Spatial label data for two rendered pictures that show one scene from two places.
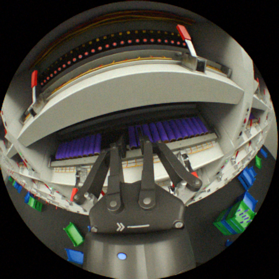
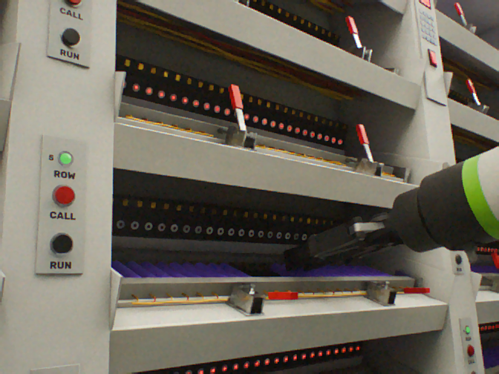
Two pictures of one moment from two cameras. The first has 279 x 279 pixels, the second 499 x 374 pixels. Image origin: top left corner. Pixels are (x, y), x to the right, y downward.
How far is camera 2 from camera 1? 67 cm
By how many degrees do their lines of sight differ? 62
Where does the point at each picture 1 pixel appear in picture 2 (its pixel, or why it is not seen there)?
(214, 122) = (398, 265)
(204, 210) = not seen: outside the picture
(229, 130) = (432, 258)
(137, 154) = (320, 280)
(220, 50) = (393, 143)
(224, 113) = not seen: hidden behind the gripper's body
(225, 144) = (436, 284)
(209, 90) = (386, 194)
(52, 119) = (275, 172)
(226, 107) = not seen: hidden behind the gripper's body
